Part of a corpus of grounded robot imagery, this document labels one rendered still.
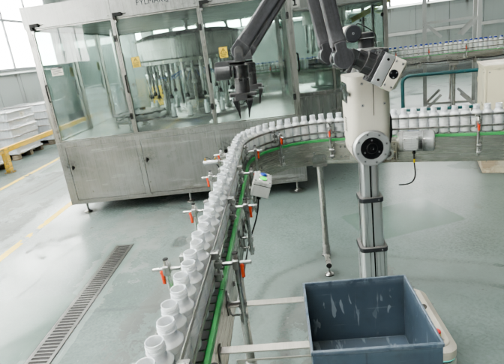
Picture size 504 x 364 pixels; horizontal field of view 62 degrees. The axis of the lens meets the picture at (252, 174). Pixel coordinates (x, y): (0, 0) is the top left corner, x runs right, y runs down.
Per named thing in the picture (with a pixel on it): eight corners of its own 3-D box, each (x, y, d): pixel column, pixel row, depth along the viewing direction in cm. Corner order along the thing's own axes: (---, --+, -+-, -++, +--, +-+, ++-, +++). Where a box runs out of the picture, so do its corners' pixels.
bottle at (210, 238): (197, 273, 135) (189, 226, 130) (212, 265, 139) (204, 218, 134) (209, 278, 131) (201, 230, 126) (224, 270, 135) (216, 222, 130)
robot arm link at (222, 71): (242, 45, 155) (244, 46, 164) (211, 48, 156) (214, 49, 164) (245, 79, 158) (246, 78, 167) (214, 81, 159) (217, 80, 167)
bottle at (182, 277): (175, 336, 106) (163, 278, 101) (190, 322, 111) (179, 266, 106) (193, 343, 103) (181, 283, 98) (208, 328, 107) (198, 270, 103)
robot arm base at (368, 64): (379, 51, 163) (365, 80, 166) (361, 43, 162) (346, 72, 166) (385, 52, 154) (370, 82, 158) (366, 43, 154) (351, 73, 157)
